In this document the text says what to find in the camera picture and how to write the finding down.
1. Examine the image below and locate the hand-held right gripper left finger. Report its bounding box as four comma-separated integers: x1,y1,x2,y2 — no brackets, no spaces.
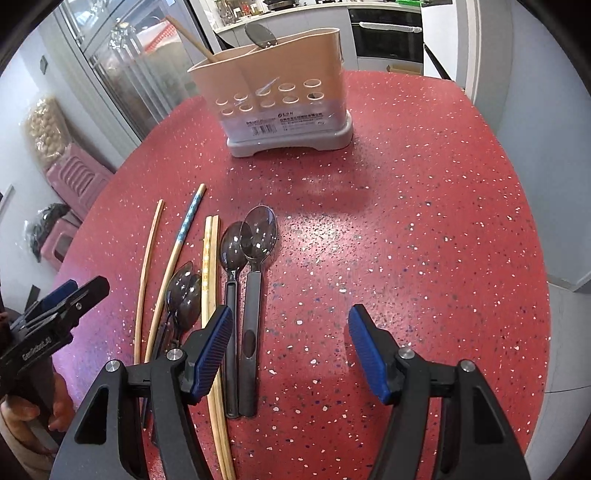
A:
53,305,234,480

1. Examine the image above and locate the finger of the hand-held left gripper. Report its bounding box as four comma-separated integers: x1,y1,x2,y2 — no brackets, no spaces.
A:
28,276,110,341
21,279,78,324

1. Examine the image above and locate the clear sack of beige nuts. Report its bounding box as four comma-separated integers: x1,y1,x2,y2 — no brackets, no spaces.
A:
20,95,74,172

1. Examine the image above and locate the dark metal spoon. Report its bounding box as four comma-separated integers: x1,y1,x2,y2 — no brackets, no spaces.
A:
220,222,249,420

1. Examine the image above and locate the yellow patterned wooden chopstick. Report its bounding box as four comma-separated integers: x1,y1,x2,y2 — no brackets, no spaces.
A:
200,216,232,480
206,215,237,480

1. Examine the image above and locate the large clear spoon black handle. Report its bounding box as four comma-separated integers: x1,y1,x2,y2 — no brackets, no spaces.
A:
238,205,279,419

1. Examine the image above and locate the white kitchen counter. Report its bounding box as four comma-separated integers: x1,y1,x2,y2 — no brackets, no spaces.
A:
215,0,352,49

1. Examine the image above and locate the plain wooden chopstick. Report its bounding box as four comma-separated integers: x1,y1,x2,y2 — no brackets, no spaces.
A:
134,199,165,366
165,15,218,64

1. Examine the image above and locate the black plastic bag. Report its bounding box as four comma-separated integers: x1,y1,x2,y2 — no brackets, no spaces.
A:
24,203,71,260

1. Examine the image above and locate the glass door cabinet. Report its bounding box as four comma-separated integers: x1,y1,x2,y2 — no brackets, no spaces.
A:
53,0,201,141

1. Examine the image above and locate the person's left hand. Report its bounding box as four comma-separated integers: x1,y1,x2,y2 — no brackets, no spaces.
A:
0,373,77,462

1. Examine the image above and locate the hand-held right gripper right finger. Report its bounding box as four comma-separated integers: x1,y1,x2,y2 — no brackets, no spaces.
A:
348,305,532,480

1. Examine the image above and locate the blue patterned wooden chopstick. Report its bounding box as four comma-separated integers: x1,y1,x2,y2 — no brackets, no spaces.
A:
144,184,206,363

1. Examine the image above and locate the white perforated utensil holder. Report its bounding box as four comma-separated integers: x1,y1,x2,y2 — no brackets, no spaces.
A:
187,28,354,158

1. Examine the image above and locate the black built-in oven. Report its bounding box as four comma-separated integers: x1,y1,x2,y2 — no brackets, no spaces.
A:
348,6,424,73

